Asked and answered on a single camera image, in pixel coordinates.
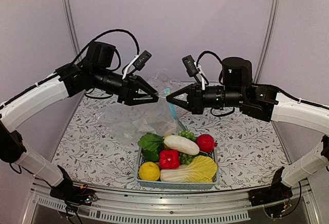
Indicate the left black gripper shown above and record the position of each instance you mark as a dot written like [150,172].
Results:
[127,91]

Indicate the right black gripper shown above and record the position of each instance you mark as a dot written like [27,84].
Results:
[195,103]

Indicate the blue zipper clear bag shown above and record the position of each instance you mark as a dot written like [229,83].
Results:
[128,123]

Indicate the white radish with leaves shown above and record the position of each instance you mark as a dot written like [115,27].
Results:
[152,142]

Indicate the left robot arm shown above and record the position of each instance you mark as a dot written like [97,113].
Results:
[66,82]

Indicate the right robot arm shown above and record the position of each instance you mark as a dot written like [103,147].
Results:
[267,103]

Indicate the pink zipper clear bag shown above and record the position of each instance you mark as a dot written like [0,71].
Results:
[162,80]

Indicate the green grapes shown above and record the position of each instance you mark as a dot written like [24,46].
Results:
[188,134]

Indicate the green bell pepper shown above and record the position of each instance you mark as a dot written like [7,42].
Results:
[152,156]

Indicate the red bell pepper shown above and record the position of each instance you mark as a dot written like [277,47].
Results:
[169,159]

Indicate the napa cabbage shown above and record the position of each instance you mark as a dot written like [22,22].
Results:
[201,170]

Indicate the yellow lemon front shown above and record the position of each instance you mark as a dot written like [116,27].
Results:
[149,171]

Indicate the light blue plastic basket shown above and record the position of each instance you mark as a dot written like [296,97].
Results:
[185,159]

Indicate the front aluminium rail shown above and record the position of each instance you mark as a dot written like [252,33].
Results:
[121,205]

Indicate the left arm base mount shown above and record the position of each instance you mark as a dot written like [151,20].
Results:
[77,195]

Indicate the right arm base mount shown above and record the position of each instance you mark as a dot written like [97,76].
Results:
[276,199]

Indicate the left aluminium frame post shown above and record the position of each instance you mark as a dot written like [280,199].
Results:
[71,26]

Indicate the aluminium frame post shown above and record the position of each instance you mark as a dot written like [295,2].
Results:
[71,26]
[267,39]

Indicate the right aluminium frame post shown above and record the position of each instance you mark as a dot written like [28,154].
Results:
[267,39]

